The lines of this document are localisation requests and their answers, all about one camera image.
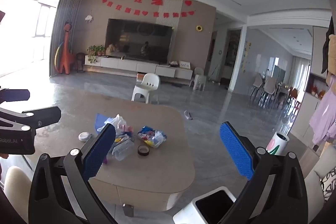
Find blue plastic bag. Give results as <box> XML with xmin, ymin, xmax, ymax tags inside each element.
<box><xmin>94</xmin><ymin>113</ymin><xmax>114</xmax><ymax>134</ymax></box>

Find grey stacked stools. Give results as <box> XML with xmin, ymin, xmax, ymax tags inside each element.
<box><xmin>189</xmin><ymin>67</ymin><xmax>207</xmax><ymax>91</ymax></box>

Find orange dinosaur toy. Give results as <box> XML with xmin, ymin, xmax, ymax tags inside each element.
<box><xmin>54</xmin><ymin>21</ymin><xmax>76</xmax><ymax>75</ymax></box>

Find sunflower wall decoration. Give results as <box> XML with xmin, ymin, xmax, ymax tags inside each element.
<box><xmin>196</xmin><ymin>25</ymin><xmax>203</xmax><ymax>32</ymax></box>

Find white side cabinet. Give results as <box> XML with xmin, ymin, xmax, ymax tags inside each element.
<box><xmin>290</xmin><ymin>72</ymin><xmax>328</xmax><ymax>145</ymax></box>

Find beige sofa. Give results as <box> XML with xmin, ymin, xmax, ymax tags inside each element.
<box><xmin>299</xmin><ymin>144</ymin><xmax>335</xmax><ymax>223</ymax></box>

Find large black television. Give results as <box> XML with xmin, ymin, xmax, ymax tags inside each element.
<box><xmin>105</xmin><ymin>19</ymin><xmax>173</xmax><ymax>64</ymax></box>

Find black tape roll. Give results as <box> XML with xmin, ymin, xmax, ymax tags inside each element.
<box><xmin>137</xmin><ymin>145</ymin><xmax>150</xmax><ymax>156</ymax></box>

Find red paper banner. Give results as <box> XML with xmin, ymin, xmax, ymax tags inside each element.
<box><xmin>100</xmin><ymin>0</ymin><xmax>196</xmax><ymax>19</ymax></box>

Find white plastic bag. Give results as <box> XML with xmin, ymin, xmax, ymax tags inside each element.
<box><xmin>104</xmin><ymin>114</ymin><xmax>127</xmax><ymax>134</ymax></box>

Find white framed sign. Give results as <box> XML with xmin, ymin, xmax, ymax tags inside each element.
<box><xmin>179</xmin><ymin>60</ymin><xmax>191</xmax><ymax>69</ymax></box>

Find green potted plant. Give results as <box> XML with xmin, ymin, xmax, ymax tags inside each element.
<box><xmin>87</xmin><ymin>45</ymin><xmax>105</xmax><ymax>64</ymax></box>

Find cloud wall decoration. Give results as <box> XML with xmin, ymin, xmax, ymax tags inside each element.
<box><xmin>85</xmin><ymin>15</ymin><xmax>93</xmax><ymax>22</ymax></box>

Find grey curtain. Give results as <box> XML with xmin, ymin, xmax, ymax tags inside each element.
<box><xmin>49</xmin><ymin>0</ymin><xmax>82</xmax><ymax>77</ymax></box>

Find blue white snack bag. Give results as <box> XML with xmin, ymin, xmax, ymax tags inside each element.
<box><xmin>137</xmin><ymin>126</ymin><xmax>167</xmax><ymax>148</ymax></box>

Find white tv cabinet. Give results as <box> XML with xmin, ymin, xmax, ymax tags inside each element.
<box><xmin>84</xmin><ymin>55</ymin><xmax>193</xmax><ymax>80</ymax></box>

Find purple slipper on floor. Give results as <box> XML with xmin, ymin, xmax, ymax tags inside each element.
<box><xmin>183</xmin><ymin>110</ymin><xmax>193</xmax><ymax>121</ymax></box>

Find white square trash bin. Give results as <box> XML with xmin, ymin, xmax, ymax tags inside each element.
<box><xmin>173</xmin><ymin>186</ymin><xmax>236</xmax><ymax>224</ymax></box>

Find pink hanging clothes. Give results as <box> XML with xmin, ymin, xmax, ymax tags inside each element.
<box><xmin>309</xmin><ymin>89</ymin><xmax>336</xmax><ymax>145</ymax></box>

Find white plastic kid chair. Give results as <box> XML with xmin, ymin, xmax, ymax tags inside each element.
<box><xmin>131</xmin><ymin>73</ymin><xmax>161</xmax><ymax>104</ymax></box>

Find pink carton box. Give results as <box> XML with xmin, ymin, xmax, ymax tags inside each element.
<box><xmin>118</xmin><ymin>124</ymin><xmax>133</xmax><ymax>135</ymax></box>

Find tulip pattern round bin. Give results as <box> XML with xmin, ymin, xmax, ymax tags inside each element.
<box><xmin>266</xmin><ymin>132</ymin><xmax>289</xmax><ymax>155</ymax></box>

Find dining table with chairs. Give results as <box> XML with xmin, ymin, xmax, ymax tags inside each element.
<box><xmin>249</xmin><ymin>73</ymin><xmax>300</xmax><ymax>110</ymax></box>

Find black white floral pillow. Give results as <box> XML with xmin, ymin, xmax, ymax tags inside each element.
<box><xmin>320</xmin><ymin>169</ymin><xmax>336</xmax><ymax>202</ymax></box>

